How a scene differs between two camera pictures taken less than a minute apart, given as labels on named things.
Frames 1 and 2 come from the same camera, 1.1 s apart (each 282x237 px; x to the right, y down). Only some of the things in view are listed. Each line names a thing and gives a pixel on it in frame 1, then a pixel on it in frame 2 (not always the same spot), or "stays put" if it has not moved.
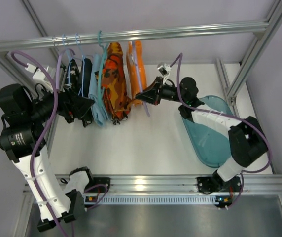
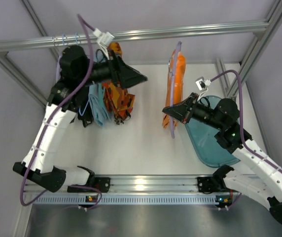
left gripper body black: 67,106 to 116,72
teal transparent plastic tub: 210,148 stays put
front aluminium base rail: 222,185 stays put
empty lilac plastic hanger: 58,67 stays put
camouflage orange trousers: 117,102 stays put
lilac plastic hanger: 145,107 to 176,61
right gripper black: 158,90 to 190,110
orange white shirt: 132,67 to 179,85
